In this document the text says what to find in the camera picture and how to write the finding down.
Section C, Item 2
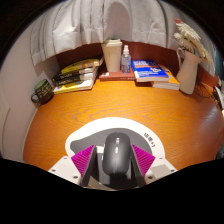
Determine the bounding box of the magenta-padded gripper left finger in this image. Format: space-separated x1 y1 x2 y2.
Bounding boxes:
48 143 98 188

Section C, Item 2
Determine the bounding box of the dark mug with green inside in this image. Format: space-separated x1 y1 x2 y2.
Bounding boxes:
30 78 55 105

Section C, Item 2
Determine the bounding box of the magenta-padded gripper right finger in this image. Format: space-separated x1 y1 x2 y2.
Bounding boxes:
130 143 178 188

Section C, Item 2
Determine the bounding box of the beige cup with lid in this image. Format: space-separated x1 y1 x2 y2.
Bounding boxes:
101 38 123 73

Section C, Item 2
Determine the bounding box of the clear spray bottle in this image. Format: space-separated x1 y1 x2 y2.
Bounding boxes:
120 44 132 74

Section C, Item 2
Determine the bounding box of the yellow and white book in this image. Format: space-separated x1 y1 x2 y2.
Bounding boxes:
53 78 96 94

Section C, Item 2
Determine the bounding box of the thick black book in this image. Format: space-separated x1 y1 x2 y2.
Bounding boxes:
54 71 98 88

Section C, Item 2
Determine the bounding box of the white curtain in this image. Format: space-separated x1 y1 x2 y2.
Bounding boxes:
29 0 214 68

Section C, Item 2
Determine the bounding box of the thin black book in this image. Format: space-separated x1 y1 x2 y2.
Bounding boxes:
52 66 99 82

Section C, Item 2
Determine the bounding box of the red book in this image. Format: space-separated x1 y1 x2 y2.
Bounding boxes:
98 64 136 82

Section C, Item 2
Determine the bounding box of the black computer mouse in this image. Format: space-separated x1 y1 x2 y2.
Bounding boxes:
101 131 133 177

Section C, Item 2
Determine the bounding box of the white and grey mouse pad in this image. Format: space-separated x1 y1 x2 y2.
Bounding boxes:
64 116 166 191

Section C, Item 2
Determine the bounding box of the blue book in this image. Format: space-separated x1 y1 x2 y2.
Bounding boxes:
130 59 170 83

